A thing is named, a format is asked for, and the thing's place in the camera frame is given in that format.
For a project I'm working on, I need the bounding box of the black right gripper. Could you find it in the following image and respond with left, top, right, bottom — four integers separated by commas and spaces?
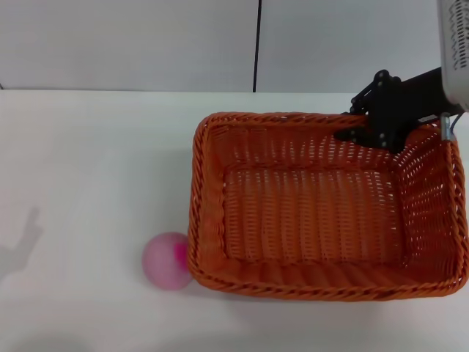
332, 67, 451, 154

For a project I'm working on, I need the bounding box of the orange woven plastic basket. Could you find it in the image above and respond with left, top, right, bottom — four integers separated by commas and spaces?
186, 111, 465, 303

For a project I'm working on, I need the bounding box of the pink felt ball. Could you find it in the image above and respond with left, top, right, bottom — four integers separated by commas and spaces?
141, 232, 193, 291

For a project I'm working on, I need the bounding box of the grey cable with metal connector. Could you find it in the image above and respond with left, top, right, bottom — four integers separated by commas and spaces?
440, 109, 467, 142

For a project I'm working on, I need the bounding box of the black vertical wall strip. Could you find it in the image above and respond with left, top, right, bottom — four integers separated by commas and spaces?
251, 0, 264, 93

